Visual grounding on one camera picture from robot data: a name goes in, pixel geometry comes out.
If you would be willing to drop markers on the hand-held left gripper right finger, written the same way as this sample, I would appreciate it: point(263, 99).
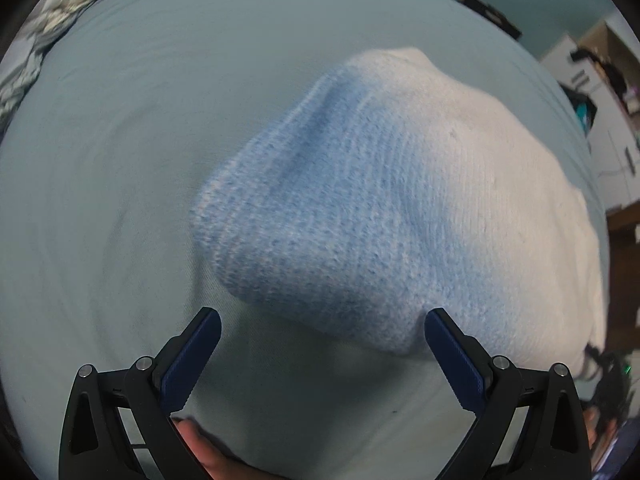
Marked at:
point(452, 360)

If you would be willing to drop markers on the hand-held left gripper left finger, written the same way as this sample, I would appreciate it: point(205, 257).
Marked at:
point(192, 360)

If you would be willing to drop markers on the blue and white knit sweater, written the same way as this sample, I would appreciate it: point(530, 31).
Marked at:
point(375, 210)

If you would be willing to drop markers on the person's left hand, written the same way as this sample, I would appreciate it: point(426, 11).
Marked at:
point(215, 462)

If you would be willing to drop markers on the light blue bed sheet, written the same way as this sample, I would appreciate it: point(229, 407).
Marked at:
point(125, 160)

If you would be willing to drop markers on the white cabinet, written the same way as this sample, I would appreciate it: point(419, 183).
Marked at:
point(607, 130)

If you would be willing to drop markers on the dark cloth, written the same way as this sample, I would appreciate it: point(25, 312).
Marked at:
point(607, 70)

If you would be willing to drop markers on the white puffy quilt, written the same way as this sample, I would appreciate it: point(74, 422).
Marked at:
point(45, 25)

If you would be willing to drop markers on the black wall strip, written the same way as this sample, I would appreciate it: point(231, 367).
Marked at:
point(492, 10)

